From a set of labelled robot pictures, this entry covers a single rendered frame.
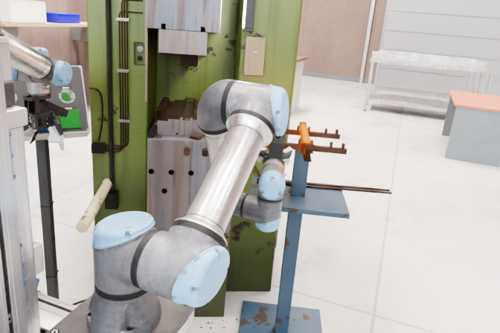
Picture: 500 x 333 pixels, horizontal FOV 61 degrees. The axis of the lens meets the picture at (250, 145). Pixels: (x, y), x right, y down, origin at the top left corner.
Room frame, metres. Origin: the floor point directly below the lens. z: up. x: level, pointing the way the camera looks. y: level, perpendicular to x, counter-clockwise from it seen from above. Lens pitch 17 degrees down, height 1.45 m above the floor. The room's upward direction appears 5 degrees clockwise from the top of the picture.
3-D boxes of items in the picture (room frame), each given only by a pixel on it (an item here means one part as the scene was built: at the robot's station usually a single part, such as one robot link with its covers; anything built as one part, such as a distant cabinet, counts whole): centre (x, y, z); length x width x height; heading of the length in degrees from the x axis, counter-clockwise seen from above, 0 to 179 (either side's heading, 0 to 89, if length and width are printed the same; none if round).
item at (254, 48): (1.94, 0.01, 1.27); 0.09 x 0.02 x 0.17; 97
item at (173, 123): (1.99, 0.34, 0.96); 0.42 x 0.20 x 0.09; 7
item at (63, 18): (5.28, 2.39, 1.24); 0.35 x 0.24 x 0.11; 161
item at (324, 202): (1.65, -0.22, 0.73); 0.40 x 0.30 x 0.02; 87
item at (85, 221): (1.65, 0.64, 0.62); 0.44 x 0.05 x 0.05; 7
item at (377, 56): (7.30, -2.91, 0.49); 1.92 x 0.73 x 0.99; 73
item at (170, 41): (1.99, 0.34, 1.32); 0.42 x 0.20 x 0.10; 7
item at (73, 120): (1.57, 0.71, 1.01); 0.07 x 0.05 x 0.07; 122
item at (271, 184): (1.16, -0.07, 0.98); 0.11 x 0.08 x 0.09; 177
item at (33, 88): (1.41, 0.73, 1.16); 0.08 x 0.08 x 0.05
